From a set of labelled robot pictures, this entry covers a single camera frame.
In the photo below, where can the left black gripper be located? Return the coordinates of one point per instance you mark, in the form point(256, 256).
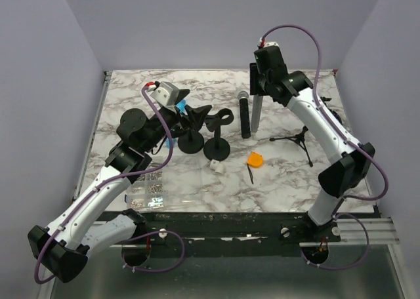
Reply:
point(180, 119)

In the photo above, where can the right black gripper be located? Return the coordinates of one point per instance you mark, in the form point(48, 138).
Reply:
point(255, 87)

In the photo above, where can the black handheld microphone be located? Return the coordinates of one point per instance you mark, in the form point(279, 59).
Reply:
point(244, 114)

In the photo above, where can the silver microphone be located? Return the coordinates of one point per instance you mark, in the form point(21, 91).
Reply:
point(256, 113)

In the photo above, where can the black shock mount stand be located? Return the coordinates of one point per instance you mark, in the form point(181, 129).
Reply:
point(192, 142)

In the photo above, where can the black clip mic stand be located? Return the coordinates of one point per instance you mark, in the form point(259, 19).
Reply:
point(217, 148)

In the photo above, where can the black tripod shock mount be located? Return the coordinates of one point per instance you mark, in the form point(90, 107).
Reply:
point(299, 139)

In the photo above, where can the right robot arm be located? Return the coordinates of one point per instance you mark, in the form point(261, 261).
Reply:
point(349, 159)

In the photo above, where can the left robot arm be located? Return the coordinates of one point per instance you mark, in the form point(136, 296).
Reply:
point(63, 247)

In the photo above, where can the white plastic fitting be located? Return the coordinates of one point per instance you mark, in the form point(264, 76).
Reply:
point(217, 166)

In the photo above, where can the orange tape measure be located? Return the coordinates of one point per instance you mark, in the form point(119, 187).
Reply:
point(254, 160)

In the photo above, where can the clear screw organizer box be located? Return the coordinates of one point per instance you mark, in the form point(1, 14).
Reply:
point(175, 187)

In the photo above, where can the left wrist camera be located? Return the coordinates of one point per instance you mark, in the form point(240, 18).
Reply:
point(164, 93)

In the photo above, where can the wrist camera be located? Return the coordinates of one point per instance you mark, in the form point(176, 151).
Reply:
point(164, 93)
point(263, 44)

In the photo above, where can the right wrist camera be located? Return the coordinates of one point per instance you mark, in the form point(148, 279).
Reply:
point(263, 44)

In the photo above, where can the black front mounting rail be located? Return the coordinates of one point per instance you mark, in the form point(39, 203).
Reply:
point(253, 234)

